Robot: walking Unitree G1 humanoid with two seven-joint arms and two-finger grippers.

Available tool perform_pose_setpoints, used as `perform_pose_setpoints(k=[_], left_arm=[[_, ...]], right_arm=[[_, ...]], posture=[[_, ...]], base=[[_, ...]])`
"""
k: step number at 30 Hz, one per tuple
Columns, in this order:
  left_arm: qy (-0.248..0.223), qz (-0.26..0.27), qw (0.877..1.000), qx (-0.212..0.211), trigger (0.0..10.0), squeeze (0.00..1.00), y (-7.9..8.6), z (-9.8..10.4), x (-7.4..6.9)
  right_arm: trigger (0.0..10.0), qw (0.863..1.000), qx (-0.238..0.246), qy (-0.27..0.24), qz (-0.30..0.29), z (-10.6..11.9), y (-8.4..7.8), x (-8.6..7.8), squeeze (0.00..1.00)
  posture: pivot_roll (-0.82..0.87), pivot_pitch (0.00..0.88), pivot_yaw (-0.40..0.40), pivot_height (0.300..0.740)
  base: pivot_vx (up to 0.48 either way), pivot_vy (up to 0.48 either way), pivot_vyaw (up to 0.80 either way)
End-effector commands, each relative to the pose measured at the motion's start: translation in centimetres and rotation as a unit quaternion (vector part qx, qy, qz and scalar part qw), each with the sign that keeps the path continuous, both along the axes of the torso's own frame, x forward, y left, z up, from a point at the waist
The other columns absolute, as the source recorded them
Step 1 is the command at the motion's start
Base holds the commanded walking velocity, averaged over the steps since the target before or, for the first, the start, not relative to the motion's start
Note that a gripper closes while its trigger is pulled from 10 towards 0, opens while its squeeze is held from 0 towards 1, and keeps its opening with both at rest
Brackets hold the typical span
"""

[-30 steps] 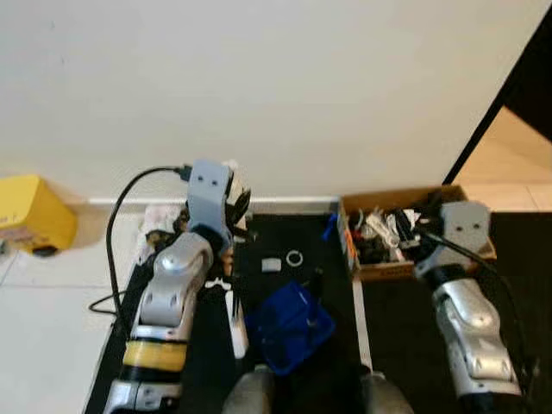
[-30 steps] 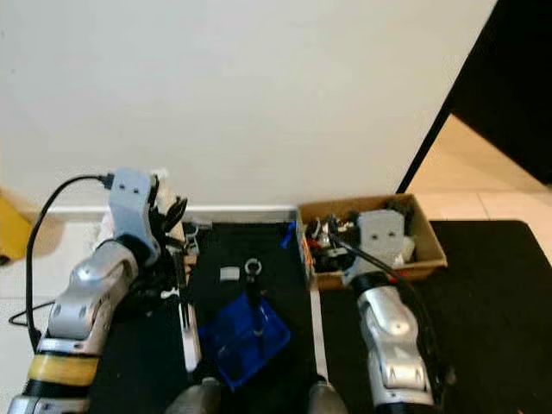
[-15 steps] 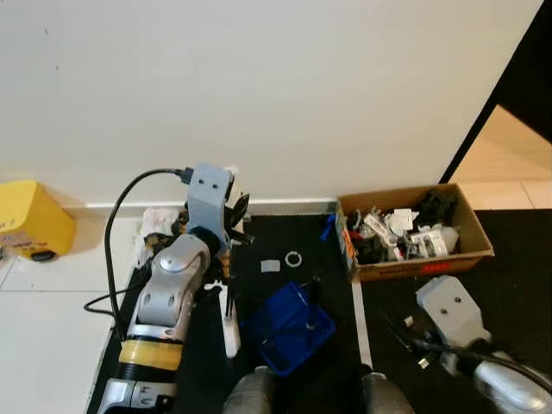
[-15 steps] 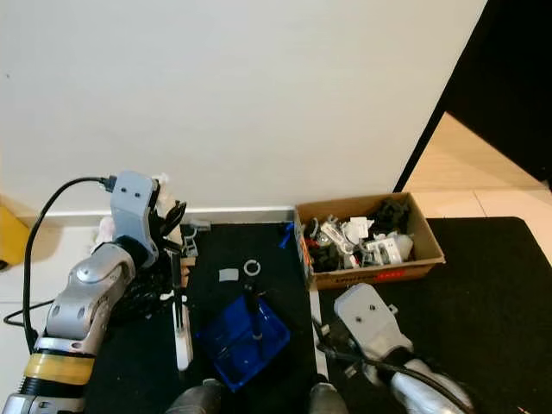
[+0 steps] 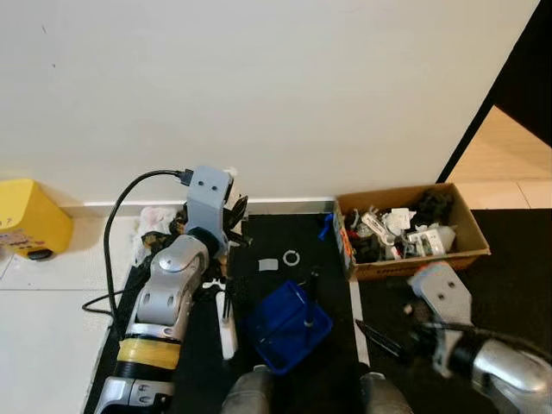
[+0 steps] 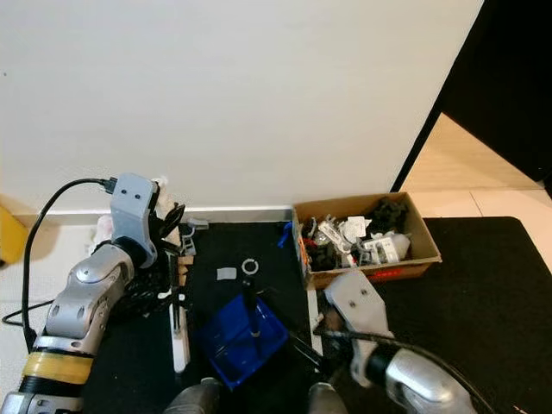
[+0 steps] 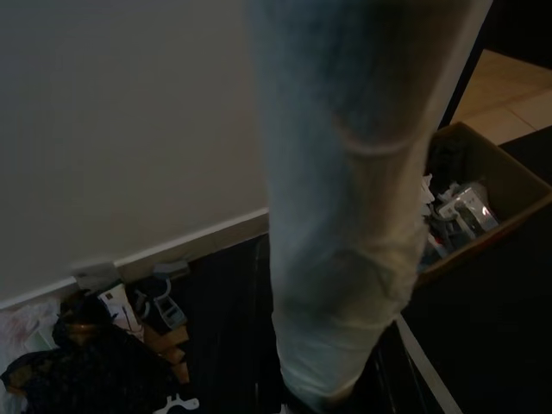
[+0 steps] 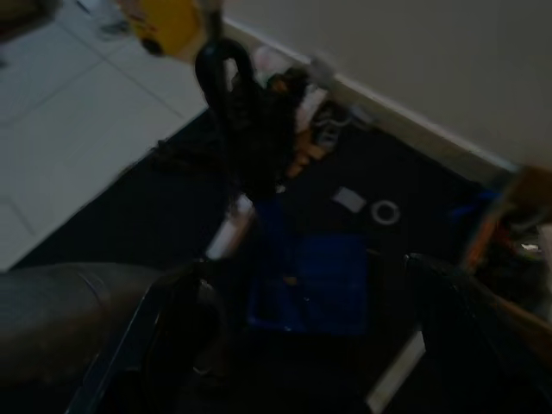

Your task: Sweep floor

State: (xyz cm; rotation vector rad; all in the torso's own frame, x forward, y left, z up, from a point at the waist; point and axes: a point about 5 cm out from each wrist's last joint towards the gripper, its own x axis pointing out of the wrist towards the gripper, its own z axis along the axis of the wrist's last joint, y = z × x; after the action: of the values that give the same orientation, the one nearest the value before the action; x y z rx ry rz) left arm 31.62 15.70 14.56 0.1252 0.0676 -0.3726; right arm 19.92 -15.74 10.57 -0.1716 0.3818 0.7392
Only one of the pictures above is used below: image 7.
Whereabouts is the brown wooden piece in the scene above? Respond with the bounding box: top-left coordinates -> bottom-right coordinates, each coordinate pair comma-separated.
140,321 -> 191,385

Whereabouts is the black door frame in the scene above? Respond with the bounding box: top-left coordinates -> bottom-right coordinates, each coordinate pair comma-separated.
433,0 -> 552,130

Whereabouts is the white silver packaged gadget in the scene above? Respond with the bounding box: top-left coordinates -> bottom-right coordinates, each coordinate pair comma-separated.
434,180 -> 500,245

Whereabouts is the white pink crumpled cloth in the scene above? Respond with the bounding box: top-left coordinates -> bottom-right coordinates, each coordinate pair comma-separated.
0,299 -> 64,389

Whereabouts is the person leg in light jeans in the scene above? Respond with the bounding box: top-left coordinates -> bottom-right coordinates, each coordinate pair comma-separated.
243,0 -> 495,414

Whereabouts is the white crumpled paper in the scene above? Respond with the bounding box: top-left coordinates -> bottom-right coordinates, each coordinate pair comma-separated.
418,172 -> 437,216

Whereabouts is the grey blue plastic clip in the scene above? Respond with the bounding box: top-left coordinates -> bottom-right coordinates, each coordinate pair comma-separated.
131,275 -> 189,334

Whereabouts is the small white plastic hook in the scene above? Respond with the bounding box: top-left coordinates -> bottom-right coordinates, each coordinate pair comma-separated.
161,391 -> 202,414

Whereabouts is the white printed card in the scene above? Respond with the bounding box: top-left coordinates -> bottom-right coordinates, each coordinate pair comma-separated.
95,284 -> 147,344

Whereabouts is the brown cardboard box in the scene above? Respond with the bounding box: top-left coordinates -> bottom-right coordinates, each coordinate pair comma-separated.
413,121 -> 552,291

